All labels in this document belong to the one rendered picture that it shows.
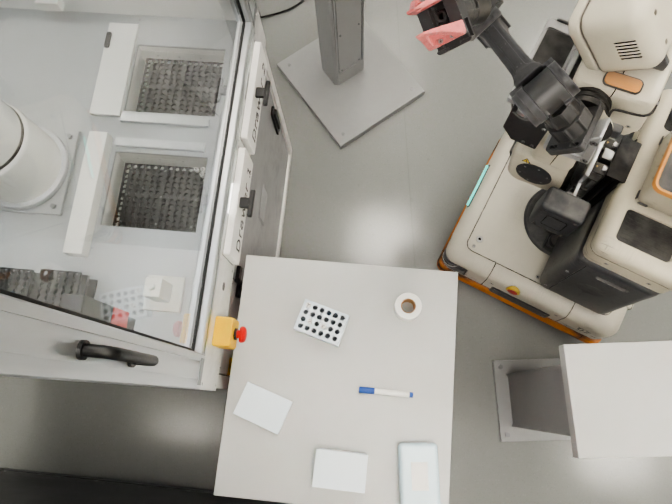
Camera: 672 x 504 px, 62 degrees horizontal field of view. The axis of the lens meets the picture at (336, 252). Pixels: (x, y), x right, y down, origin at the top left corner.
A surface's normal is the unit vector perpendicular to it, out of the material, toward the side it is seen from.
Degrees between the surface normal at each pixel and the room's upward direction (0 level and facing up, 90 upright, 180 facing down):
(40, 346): 90
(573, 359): 0
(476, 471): 0
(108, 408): 0
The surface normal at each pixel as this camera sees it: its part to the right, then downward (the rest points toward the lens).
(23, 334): 0.99, 0.08
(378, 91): -0.01, -0.22
